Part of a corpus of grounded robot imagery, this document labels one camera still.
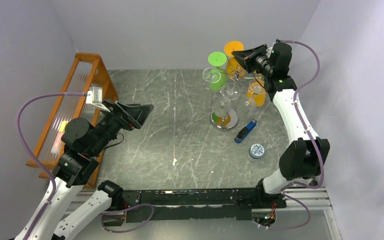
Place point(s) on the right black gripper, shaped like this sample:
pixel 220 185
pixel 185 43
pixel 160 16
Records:
pixel 252 58

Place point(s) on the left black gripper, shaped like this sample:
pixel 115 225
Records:
pixel 130 117

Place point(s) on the black base frame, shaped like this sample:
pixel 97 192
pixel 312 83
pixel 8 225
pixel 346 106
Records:
pixel 185 204

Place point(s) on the green plastic wine glass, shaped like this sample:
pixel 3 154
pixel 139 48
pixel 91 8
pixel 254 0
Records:
pixel 217 60

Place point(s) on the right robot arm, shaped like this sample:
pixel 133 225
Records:
pixel 303 162

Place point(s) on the orange wooden rack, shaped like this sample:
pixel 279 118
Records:
pixel 88 70

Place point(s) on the clear wine glass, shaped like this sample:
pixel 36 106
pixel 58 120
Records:
pixel 247 107
pixel 223 102
pixel 211 75

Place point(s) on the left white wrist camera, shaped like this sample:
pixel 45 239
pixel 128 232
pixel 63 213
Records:
pixel 94 97

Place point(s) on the chrome wine glass rack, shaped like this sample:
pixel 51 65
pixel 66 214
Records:
pixel 234 116

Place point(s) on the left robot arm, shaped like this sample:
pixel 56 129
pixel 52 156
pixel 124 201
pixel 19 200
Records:
pixel 83 144

